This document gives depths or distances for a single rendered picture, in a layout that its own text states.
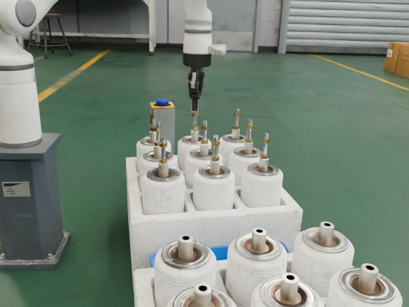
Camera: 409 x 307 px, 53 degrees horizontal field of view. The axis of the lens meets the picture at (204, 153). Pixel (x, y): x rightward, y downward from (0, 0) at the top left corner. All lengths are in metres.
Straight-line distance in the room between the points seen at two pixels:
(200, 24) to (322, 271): 0.66
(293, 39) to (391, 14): 1.39
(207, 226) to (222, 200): 0.07
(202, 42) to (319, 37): 5.12
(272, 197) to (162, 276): 0.41
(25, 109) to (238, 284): 0.59
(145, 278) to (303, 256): 0.26
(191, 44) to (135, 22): 4.82
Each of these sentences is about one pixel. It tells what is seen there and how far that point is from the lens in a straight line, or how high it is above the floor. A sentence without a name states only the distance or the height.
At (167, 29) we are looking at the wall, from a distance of 5.86.
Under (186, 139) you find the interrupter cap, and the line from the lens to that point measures 1.15.
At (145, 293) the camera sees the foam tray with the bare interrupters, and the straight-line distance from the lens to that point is 0.69.
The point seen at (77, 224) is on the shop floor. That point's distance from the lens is 1.26.
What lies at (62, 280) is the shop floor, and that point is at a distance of 1.04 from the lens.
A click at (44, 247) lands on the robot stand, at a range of 1.07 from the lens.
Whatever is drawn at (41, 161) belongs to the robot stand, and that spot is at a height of 0.27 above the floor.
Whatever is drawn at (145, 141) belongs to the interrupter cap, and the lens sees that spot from 1.14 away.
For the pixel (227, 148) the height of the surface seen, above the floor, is 0.24.
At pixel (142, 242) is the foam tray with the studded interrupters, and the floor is 0.13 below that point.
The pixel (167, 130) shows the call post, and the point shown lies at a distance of 1.28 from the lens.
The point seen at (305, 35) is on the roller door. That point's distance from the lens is 6.07.
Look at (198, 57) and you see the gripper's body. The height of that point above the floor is 0.49.
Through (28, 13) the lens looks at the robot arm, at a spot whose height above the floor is 0.58.
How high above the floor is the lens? 0.61
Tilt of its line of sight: 20 degrees down
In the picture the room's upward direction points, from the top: 2 degrees clockwise
